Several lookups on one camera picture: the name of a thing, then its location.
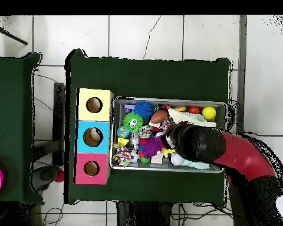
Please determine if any cream knitted cloth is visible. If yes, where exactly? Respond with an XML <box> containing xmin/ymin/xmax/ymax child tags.
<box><xmin>167</xmin><ymin>108</ymin><xmax>218</xmax><ymax>128</ymax></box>

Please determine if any silver mesh bin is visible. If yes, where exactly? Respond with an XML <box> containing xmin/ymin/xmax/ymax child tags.
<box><xmin>109</xmin><ymin>96</ymin><xmax>228</xmax><ymax>174</ymax></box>

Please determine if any wooden three-hole box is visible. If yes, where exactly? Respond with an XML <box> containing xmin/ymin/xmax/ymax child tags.
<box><xmin>73</xmin><ymin>88</ymin><xmax>114</xmax><ymax>185</ymax></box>

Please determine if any green spiky toy with eyes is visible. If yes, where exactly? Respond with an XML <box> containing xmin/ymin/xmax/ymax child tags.
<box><xmin>122</xmin><ymin>112</ymin><xmax>144</xmax><ymax>132</ymax></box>

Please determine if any blue spiky ball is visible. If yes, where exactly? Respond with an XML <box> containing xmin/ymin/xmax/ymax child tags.
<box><xmin>133</xmin><ymin>101</ymin><xmax>154</xmax><ymax>119</ymax></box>

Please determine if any brown toy football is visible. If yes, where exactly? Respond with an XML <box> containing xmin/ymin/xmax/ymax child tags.
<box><xmin>150</xmin><ymin>109</ymin><xmax>169</xmax><ymax>124</ymax></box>

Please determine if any blue globe ball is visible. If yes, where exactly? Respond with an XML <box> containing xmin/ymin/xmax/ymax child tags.
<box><xmin>116</xmin><ymin>125</ymin><xmax>130</xmax><ymax>139</ymax></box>

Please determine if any purple spiky ball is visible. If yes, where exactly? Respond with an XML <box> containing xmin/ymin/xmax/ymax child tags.
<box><xmin>142</xmin><ymin>136</ymin><xmax>164</xmax><ymax>159</ymax></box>

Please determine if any colourful patterned fabric toy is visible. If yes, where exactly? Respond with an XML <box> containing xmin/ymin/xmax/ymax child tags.
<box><xmin>112</xmin><ymin>144</ymin><xmax>131</xmax><ymax>167</ymax></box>

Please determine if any dark green tablecloth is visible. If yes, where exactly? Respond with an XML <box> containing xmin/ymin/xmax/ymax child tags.
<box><xmin>64</xmin><ymin>48</ymin><xmax>232</xmax><ymax>205</ymax></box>
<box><xmin>0</xmin><ymin>52</ymin><xmax>44</xmax><ymax>204</ymax></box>

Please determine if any white baseball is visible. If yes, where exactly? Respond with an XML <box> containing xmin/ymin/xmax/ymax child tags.
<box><xmin>170</xmin><ymin>152</ymin><xmax>184</xmax><ymax>167</ymax></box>

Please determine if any mint green knitted cloth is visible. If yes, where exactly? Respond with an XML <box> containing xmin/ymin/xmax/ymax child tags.
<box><xmin>180</xmin><ymin>112</ymin><xmax>211</xmax><ymax>170</ymax></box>

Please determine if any yellow ball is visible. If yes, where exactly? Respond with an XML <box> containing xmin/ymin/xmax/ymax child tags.
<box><xmin>202</xmin><ymin>106</ymin><xmax>217</xmax><ymax>120</ymax></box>

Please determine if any tall black object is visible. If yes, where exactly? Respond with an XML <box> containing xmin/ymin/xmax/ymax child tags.
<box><xmin>52</xmin><ymin>82</ymin><xmax>65</xmax><ymax>165</ymax></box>

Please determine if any small red ball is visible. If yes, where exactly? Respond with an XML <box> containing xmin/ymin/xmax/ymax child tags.
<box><xmin>54</xmin><ymin>169</ymin><xmax>65</xmax><ymax>183</ymax></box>

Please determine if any dark grey rounded object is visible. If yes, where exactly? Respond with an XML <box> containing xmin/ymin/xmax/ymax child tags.
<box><xmin>31</xmin><ymin>164</ymin><xmax>60</xmax><ymax>191</ymax></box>

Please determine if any black rod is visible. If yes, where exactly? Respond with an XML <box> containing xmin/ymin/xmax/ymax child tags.
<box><xmin>0</xmin><ymin>24</ymin><xmax>28</xmax><ymax>46</ymax></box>

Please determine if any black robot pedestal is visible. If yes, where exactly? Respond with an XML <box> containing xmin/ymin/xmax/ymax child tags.
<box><xmin>116</xmin><ymin>201</ymin><xmax>173</xmax><ymax>226</ymax></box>

